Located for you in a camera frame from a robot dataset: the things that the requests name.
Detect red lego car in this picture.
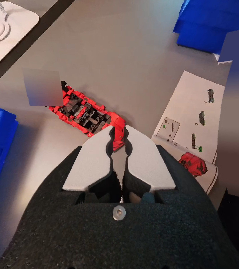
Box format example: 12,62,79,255
45,80,126,152

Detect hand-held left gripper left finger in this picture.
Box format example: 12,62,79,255
62,125,115,193

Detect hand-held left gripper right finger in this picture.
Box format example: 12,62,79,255
124,125,176,193

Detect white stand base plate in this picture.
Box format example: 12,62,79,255
0,2,40,71

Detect lego instruction booklet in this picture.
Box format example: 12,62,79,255
151,71,225,195

